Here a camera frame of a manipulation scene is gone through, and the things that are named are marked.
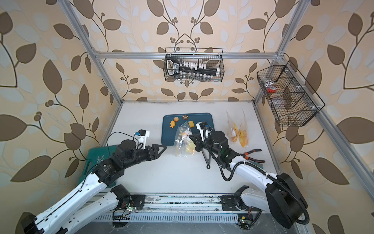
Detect teal tray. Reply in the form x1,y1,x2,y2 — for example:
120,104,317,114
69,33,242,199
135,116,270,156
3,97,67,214
161,113,214,146

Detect clear zip bag yellow strip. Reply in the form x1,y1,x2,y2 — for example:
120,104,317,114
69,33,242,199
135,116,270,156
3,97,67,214
174,122,196,158

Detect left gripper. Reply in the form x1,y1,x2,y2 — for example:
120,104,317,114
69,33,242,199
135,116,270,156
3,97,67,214
122,144,167,170

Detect orange duck zip bag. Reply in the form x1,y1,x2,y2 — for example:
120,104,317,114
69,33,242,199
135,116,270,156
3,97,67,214
226,112,238,144

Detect green box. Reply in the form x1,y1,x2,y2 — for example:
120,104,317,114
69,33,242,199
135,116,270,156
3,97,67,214
79,145,116,183

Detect clear duck zip bag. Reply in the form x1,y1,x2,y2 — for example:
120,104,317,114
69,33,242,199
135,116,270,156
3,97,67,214
238,111,249,148

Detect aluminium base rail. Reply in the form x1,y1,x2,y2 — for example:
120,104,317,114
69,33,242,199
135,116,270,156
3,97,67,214
87,192,304,214

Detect yellow square cookie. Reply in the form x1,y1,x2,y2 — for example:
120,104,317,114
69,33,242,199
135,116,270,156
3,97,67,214
188,121,195,128

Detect black corrugated cable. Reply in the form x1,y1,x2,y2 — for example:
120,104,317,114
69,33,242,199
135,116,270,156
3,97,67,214
203,126,310,229

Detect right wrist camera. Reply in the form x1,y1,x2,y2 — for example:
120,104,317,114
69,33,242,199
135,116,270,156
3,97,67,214
196,121,212,141

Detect wire basket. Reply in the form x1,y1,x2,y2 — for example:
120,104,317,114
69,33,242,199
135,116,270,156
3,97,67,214
257,61,325,127
163,47,225,82

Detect black tongs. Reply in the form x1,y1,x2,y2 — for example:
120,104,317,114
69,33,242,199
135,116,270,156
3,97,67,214
201,149,211,169

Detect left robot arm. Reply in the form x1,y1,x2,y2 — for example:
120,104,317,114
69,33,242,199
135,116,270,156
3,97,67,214
19,139,167,234

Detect back wire basket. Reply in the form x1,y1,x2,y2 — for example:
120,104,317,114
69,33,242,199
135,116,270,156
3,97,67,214
163,47,225,82

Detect right wire basket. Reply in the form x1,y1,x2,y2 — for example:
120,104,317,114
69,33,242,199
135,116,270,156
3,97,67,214
257,61,325,127

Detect red item in basket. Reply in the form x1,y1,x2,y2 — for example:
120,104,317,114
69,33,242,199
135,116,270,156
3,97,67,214
266,86,277,94

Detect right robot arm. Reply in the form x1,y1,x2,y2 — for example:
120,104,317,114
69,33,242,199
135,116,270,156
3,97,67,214
190,127,310,229

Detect orange handled pliers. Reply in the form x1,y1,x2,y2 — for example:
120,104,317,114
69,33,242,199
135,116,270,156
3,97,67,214
241,148,266,164

